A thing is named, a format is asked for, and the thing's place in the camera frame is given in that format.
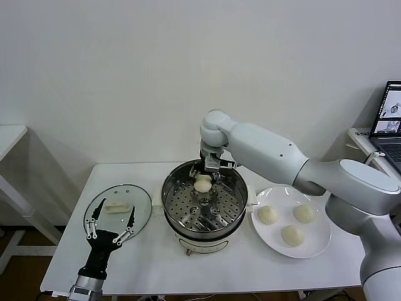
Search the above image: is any white steamed baozi bun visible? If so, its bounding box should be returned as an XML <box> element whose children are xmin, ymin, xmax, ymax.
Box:
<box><xmin>193</xmin><ymin>174</ymin><xmax>212</xmax><ymax>193</ymax></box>
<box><xmin>257</xmin><ymin>205</ymin><xmax>279</xmax><ymax>225</ymax></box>
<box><xmin>281</xmin><ymin>224</ymin><xmax>305</xmax><ymax>248</ymax></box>
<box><xmin>293</xmin><ymin>204</ymin><xmax>316</xmax><ymax>224</ymax></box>

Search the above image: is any glass pot lid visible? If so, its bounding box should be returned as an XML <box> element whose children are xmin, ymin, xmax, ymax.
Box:
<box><xmin>83</xmin><ymin>184</ymin><xmax>154</xmax><ymax>243</ymax></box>

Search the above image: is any dark grey laptop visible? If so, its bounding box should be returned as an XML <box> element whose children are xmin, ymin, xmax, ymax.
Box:
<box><xmin>368</xmin><ymin>80</ymin><xmax>401</xmax><ymax>172</ymax></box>

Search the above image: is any stainless steel steamer basket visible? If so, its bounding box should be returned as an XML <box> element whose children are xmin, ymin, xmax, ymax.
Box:
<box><xmin>161</xmin><ymin>159</ymin><xmax>248</xmax><ymax>240</ymax></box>

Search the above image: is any steel steamer pot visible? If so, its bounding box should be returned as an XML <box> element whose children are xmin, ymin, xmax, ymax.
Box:
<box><xmin>152</xmin><ymin>183</ymin><xmax>261</xmax><ymax>258</ymax></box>

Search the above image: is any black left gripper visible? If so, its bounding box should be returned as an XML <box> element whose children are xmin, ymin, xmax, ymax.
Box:
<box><xmin>77</xmin><ymin>198</ymin><xmax>136</xmax><ymax>278</ymax></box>

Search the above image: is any empty white side table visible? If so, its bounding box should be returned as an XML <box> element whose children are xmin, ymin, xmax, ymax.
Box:
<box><xmin>0</xmin><ymin>125</ymin><xmax>68</xmax><ymax>277</ymax></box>

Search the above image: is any white round plate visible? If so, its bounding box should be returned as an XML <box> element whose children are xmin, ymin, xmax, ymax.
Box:
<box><xmin>250</xmin><ymin>187</ymin><xmax>332</xmax><ymax>260</ymax></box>

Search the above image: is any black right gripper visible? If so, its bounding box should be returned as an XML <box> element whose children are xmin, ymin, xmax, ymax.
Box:
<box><xmin>189</xmin><ymin>147</ymin><xmax>224</xmax><ymax>187</ymax></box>

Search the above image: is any white laptop cable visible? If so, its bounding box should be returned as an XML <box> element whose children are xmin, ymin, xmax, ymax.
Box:
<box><xmin>365</xmin><ymin>151</ymin><xmax>386</xmax><ymax>164</ymax></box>

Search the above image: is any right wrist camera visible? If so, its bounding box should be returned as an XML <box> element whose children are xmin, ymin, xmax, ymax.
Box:
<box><xmin>205</xmin><ymin>155</ymin><xmax>236</xmax><ymax>172</ymax></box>

